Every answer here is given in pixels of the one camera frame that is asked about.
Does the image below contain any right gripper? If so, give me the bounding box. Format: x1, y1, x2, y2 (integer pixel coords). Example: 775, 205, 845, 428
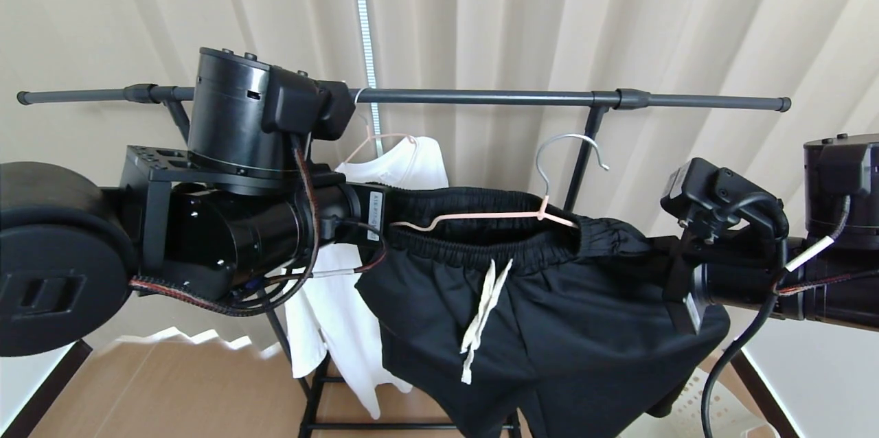
663, 239, 784, 336

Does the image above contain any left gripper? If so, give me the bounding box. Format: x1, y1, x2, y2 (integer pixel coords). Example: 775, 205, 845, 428
340, 181, 387, 244

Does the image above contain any pink clothes hanger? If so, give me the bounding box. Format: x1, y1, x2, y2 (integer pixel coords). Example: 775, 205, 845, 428
343, 88, 418, 164
390, 133, 610, 233

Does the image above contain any white printed t-shirt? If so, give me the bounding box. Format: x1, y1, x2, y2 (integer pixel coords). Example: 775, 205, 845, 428
285, 136, 450, 419

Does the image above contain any black garment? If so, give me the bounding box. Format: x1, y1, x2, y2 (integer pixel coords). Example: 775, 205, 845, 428
355, 187, 730, 438

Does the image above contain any white laundry basket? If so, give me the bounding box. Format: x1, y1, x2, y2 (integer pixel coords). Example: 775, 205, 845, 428
670, 366, 780, 438

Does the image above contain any black clothes rack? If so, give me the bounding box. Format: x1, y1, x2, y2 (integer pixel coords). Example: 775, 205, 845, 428
17, 83, 792, 438

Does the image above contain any beige curtain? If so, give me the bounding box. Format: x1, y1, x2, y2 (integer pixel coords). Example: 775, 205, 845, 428
0, 0, 879, 356

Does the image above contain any black cable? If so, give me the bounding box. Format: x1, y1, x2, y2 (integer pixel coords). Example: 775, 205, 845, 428
700, 191, 792, 438

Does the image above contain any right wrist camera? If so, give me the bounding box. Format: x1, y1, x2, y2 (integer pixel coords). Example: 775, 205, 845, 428
661, 158, 790, 244

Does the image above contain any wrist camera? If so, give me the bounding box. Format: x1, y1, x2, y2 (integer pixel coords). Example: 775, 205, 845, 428
312, 80, 356, 142
661, 158, 790, 244

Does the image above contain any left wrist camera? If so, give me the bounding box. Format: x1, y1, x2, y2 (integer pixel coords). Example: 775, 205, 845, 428
312, 80, 356, 142

